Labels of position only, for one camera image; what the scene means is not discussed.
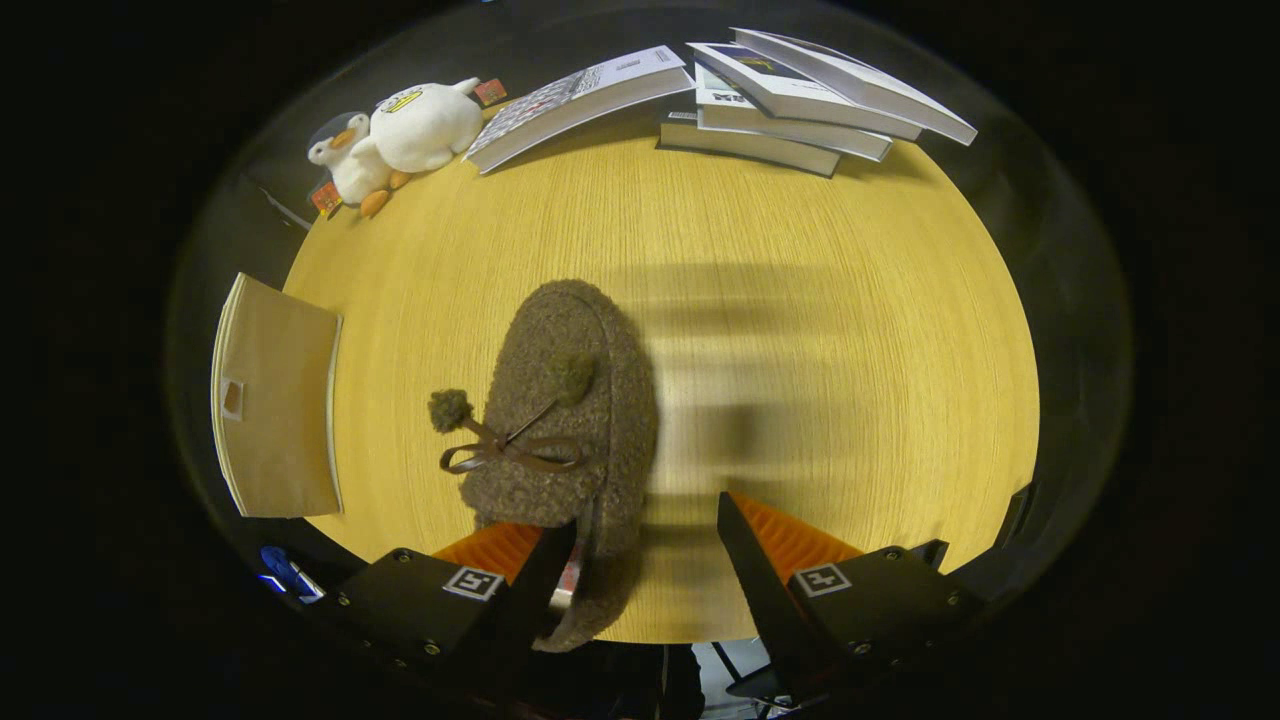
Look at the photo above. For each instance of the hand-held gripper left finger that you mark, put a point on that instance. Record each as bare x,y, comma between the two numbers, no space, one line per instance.
525,610

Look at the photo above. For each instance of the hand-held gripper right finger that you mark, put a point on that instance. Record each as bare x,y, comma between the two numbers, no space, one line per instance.
765,600

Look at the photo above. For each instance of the brown fuzzy shoe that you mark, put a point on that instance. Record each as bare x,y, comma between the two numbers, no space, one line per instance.
560,400

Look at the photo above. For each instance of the beige fabric storage box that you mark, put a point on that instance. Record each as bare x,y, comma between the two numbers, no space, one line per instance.
280,400

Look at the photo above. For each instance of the laptop screen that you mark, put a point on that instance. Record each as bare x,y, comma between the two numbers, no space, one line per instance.
305,588

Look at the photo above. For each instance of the blue object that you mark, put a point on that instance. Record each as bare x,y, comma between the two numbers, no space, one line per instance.
278,565

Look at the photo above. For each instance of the black angular object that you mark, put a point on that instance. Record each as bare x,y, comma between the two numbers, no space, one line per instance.
1018,515

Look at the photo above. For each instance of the grey book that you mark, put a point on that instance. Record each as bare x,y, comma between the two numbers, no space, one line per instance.
740,145

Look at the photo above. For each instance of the white book black print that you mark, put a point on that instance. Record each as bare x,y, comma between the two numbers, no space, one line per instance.
780,130

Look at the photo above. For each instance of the grey penguin plush toy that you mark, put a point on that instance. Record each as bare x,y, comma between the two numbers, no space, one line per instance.
350,170

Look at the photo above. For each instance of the white duck plush toy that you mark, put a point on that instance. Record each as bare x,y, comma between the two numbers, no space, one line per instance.
425,125

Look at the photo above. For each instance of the patterned cover book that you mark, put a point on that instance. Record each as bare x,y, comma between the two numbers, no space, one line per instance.
570,100

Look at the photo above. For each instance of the thin white book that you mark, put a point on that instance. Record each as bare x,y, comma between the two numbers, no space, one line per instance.
860,80

